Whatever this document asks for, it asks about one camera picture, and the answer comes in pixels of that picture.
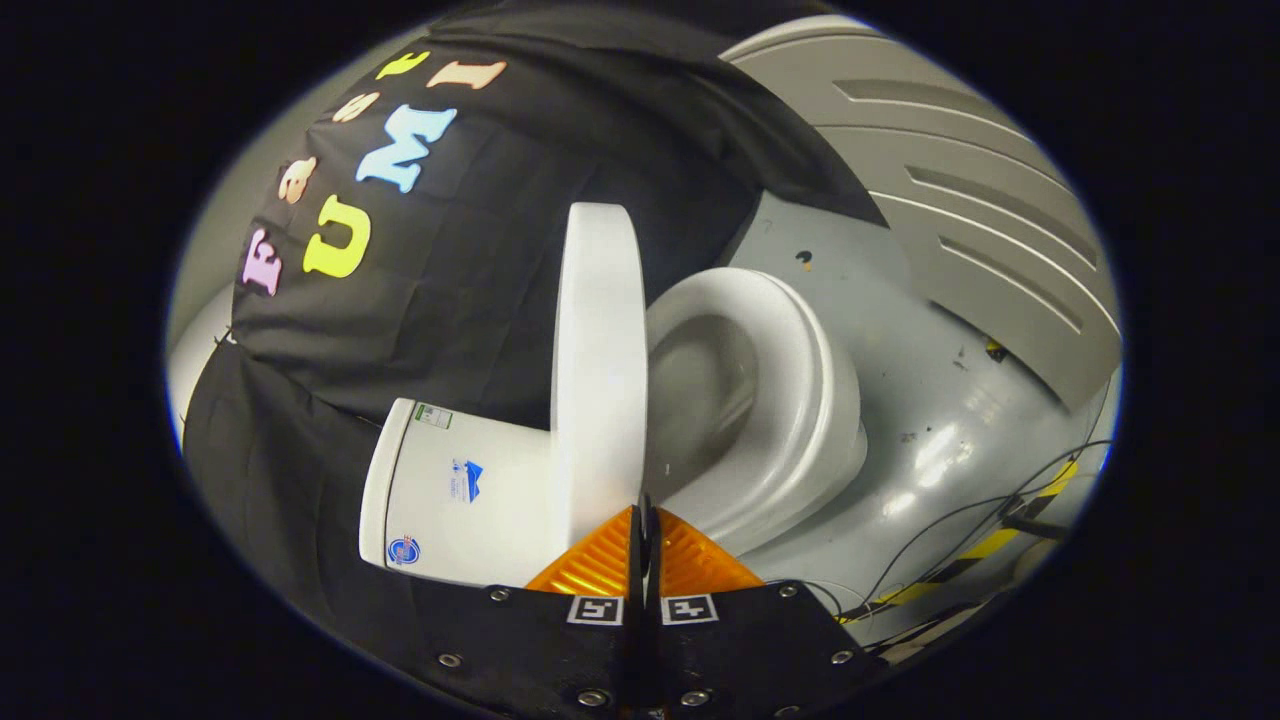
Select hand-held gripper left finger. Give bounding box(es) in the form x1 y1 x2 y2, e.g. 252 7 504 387
425 493 648 720

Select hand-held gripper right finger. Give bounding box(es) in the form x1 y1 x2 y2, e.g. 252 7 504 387
645 493 886 720

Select white toilet lid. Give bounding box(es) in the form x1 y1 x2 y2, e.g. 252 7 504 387
548 201 651 563

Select white toilet with tank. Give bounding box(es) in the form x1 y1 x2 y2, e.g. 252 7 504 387
358 268 871 589

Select black backdrop cloth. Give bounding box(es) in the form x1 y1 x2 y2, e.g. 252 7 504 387
180 0 887 681

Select white appliance with slots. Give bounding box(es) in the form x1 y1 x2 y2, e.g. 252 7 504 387
720 14 1123 411

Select black cables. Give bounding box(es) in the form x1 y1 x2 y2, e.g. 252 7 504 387
770 438 1113 653

